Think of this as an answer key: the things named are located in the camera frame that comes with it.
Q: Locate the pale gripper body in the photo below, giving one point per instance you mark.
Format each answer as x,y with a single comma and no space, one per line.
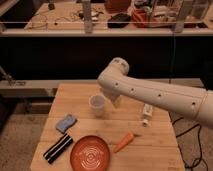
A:
117,102

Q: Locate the translucent white cup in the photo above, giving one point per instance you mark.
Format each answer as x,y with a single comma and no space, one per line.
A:
97,105

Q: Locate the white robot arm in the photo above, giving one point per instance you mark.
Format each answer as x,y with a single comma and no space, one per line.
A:
192,103

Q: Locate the white tube with cap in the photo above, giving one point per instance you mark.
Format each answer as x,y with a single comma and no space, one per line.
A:
147,114

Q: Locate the orange toy carrot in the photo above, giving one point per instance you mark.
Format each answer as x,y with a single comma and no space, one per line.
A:
125,141

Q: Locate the orange ribbed plate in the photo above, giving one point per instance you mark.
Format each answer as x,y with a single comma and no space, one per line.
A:
90,153

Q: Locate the blue sponge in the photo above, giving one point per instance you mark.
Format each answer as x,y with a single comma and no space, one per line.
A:
65,123

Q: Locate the black bowl on bench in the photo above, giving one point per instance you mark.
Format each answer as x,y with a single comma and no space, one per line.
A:
119,20

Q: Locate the grey metal post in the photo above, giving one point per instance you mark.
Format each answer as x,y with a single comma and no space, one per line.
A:
88,27

